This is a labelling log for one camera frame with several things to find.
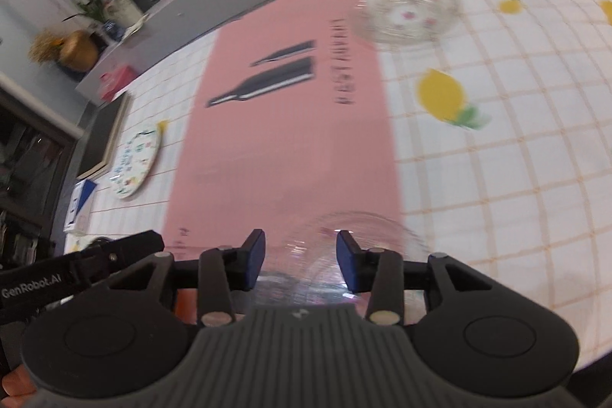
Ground person's left hand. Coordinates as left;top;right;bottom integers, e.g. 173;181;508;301
0;365;39;408

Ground large clear glass plate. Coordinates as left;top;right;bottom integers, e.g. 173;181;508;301
260;211;431;310

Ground pink storage basket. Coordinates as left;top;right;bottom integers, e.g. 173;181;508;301
98;66;139;103

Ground black book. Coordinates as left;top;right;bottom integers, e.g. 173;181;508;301
76;95;131;179

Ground white and blue box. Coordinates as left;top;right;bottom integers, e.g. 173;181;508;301
63;179;99;233

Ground white picture card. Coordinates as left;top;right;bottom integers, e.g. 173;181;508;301
106;0;144;26

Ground orange steel bowl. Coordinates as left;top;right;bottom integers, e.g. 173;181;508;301
173;289;200;327

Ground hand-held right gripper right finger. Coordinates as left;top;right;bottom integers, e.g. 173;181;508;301
336;230;493;325

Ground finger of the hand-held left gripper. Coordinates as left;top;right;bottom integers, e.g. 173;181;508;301
75;231;166;290

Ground small clear glass plate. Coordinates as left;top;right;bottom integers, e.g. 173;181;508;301
351;0;462;50

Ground dark glass cabinet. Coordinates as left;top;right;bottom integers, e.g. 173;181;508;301
0;93;83;268

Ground pink placemat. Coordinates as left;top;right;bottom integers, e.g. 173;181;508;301
163;0;407;294

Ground green plant in blue vase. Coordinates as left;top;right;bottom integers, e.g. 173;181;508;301
64;0;122;41

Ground checkered lemon tablecloth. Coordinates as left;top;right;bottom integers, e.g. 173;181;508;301
62;0;612;371

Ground dried yellow flowers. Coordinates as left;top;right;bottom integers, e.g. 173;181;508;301
28;30;68;62

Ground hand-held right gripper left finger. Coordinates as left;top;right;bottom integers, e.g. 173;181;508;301
107;229;266;327

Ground gold vase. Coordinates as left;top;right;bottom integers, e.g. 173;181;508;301
60;30;100;72

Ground white painted plate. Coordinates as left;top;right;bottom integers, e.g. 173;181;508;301
111;127;161;200

